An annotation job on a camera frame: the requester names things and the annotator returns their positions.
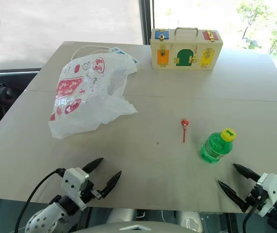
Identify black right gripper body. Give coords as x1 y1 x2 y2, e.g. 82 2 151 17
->
245 181 269 211

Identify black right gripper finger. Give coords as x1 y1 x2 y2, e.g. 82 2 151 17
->
233 163 261 182
217 179 250 214

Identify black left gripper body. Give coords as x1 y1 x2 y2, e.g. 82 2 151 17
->
80 181 103 204

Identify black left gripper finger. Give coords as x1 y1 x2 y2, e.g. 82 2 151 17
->
99 170 122 199
82 157 104 174

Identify green bottle yellow cap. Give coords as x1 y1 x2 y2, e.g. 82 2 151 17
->
200 128 237 164

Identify silver robot torso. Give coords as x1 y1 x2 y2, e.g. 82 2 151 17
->
70 208 205 233

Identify white plastic bag red print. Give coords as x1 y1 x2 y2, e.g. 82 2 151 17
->
48 52 139 140

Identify red lollipop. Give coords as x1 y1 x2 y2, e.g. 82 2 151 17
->
181 118 190 144

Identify black chair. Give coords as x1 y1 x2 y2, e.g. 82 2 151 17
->
0 70 42 143

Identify white packet blue print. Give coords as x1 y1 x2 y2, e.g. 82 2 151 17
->
108 46 139 66

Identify wooden lock box coloured doors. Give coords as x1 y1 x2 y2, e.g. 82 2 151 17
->
150 27 224 71

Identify green tree outside window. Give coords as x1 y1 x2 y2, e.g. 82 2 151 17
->
235 0 277 59

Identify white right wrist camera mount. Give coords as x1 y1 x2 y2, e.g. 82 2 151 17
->
256 172 277 217

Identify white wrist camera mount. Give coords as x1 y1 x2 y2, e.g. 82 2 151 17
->
61 167 89 211
256 172 277 217

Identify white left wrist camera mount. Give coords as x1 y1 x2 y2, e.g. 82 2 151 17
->
61 167 89 211

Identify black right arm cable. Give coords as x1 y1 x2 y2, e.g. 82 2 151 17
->
242 205 260 233

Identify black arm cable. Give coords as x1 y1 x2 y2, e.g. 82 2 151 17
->
242 205 260 233
14 169 65 233

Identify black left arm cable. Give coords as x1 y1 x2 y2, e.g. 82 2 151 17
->
14 169 65 233

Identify white cable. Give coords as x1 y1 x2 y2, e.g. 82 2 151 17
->
71 44 113 60

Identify dark window frame post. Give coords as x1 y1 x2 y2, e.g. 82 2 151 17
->
138 0 155 46

